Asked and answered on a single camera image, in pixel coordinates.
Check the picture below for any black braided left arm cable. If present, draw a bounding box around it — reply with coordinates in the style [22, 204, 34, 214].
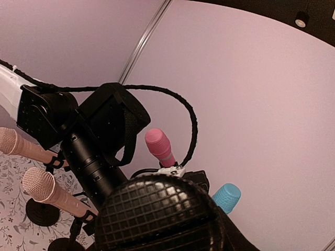
[0, 59, 200, 168]

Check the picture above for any black microphone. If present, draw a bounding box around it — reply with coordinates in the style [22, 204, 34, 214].
[95, 175, 226, 250]

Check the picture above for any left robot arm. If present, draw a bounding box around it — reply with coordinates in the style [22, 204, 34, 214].
[1, 61, 198, 208]

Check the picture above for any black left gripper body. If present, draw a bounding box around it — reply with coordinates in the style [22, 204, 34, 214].
[130, 168, 209, 193]

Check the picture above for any black round stand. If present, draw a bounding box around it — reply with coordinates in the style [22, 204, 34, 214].
[25, 156, 64, 227]
[47, 210, 97, 251]

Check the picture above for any pink microphone on straight stand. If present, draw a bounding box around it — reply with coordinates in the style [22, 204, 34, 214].
[144, 128, 176, 168]

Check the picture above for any ceiling spot lamp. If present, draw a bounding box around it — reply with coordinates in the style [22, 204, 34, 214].
[294, 0, 310, 29]

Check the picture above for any blue microphone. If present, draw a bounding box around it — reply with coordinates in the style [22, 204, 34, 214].
[212, 183, 241, 214]

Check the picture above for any beige microphone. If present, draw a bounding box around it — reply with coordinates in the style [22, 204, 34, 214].
[1, 127, 57, 164]
[22, 167, 98, 221]

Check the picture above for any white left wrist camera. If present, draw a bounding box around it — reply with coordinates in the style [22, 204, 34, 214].
[157, 166, 186, 178]

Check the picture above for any aluminium left corner post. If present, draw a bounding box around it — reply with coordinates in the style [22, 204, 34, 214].
[118, 0, 173, 85]

